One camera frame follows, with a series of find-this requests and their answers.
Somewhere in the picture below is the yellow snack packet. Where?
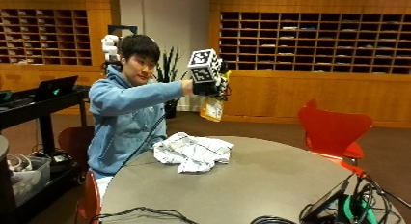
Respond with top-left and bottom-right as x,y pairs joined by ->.
199,70 -> 232,123

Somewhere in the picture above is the white cube with black markers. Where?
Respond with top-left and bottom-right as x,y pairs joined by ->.
186,48 -> 224,85

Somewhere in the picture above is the black plant pot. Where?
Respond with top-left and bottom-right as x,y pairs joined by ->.
163,99 -> 180,120

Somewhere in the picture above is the green spiky plant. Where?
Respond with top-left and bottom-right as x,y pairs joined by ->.
154,45 -> 190,102

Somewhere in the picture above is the white checked cloth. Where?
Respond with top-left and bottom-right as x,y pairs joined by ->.
151,131 -> 236,174

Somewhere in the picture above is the wide wooden pigeonhole shelf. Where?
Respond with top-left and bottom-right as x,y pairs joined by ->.
218,10 -> 411,75

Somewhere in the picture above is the person in blue hoodie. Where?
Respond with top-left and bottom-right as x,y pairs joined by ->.
86,34 -> 195,199

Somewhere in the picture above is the red chair with curved back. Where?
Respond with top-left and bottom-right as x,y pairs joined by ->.
296,98 -> 374,179

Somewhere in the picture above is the white segmented device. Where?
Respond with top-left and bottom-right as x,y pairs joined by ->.
99,34 -> 122,63

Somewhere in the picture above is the teal framed sign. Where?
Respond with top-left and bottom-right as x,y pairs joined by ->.
106,24 -> 139,39

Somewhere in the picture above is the dark red chair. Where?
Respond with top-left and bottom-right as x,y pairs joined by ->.
55,125 -> 95,174

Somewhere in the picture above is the black laptop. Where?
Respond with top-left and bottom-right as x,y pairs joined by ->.
31,75 -> 79,103

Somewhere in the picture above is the black tablet screen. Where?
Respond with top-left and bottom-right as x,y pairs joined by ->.
300,179 -> 351,224

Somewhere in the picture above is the black cart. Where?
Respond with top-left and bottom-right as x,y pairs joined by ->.
0,84 -> 92,224

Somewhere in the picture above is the small wooden pigeonhole shelf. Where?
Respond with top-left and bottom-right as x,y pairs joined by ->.
0,8 -> 92,67

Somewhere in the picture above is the black box device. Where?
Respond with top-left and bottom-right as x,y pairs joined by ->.
49,151 -> 77,174

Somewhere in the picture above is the red chair with thin edge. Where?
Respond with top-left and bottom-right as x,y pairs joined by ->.
74,170 -> 102,224

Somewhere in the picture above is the green stand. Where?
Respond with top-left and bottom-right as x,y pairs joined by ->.
336,194 -> 378,224

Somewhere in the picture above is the clear plastic bin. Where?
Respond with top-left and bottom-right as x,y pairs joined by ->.
5,154 -> 53,207

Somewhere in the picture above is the black glove cable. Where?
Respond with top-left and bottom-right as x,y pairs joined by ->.
111,98 -> 182,176

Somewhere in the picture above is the black cable coil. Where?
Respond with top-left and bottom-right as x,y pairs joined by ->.
248,215 -> 299,224

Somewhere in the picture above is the black cable loop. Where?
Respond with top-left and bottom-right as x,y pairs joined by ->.
86,206 -> 199,224

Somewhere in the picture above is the black tripod with cables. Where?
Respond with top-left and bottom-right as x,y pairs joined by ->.
341,157 -> 411,224

